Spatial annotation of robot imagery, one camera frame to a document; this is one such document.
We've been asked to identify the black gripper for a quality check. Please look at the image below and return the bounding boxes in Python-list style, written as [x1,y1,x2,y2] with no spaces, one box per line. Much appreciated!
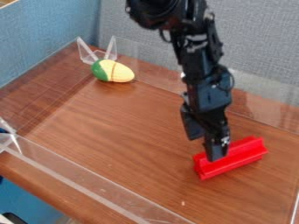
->
[181,71,234,162]

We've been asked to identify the red plastic block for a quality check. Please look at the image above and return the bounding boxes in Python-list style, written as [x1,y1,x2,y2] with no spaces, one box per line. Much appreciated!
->
[193,136,269,180]

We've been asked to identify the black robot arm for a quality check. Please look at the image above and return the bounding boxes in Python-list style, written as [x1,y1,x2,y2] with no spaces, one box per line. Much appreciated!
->
[126,0,235,162]

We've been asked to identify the clear acrylic back barrier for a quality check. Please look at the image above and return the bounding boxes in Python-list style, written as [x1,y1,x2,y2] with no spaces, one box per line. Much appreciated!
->
[111,36,299,135]

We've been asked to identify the clear acrylic barrier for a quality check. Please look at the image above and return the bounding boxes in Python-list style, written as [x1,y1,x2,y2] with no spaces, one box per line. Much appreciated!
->
[111,36,299,135]
[0,116,195,224]

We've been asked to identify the clear acrylic front barrier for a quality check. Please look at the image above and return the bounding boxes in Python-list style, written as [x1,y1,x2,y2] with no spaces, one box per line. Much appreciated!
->
[0,116,195,224]

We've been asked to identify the yellow green toy corn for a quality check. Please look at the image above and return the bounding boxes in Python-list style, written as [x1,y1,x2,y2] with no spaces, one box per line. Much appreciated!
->
[91,59,135,83]

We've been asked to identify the clear acrylic corner bracket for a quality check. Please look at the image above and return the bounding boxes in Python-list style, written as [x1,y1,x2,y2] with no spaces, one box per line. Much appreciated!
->
[76,36,118,65]

